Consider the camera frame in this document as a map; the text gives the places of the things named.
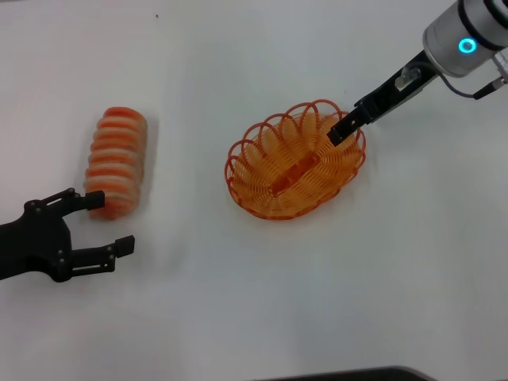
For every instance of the orange striped bread loaf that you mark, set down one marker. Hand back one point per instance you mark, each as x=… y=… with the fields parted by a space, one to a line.
x=115 y=158

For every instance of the dark rounded object edge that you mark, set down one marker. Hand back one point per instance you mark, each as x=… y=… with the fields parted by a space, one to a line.
x=377 y=376

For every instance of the silver gripper plug connector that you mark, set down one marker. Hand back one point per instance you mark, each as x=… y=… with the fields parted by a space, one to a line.
x=412 y=74

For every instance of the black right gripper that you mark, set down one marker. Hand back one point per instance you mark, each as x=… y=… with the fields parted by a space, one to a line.
x=389 y=93

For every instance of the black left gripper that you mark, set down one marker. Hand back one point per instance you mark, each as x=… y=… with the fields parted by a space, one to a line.
x=39 y=246

